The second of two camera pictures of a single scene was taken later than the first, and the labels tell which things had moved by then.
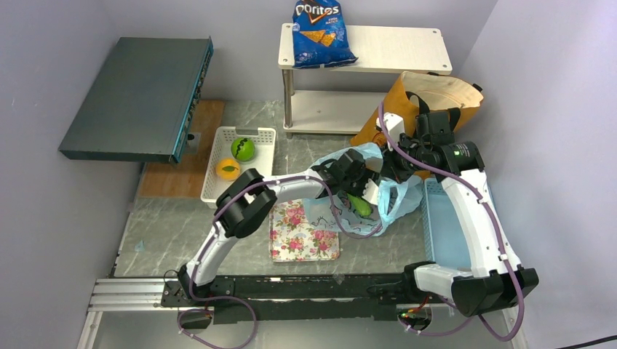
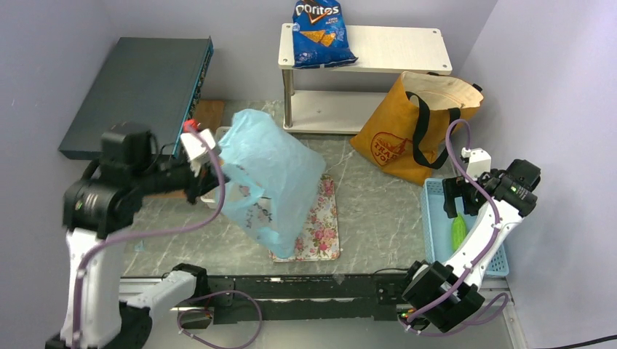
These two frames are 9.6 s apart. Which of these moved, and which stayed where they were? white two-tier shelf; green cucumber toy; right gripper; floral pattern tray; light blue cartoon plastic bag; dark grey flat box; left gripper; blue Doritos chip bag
Moved: light blue cartoon plastic bag; green cucumber toy; left gripper; right gripper
Stayed: floral pattern tray; white two-tier shelf; dark grey flat box; blue Doritos chip bag
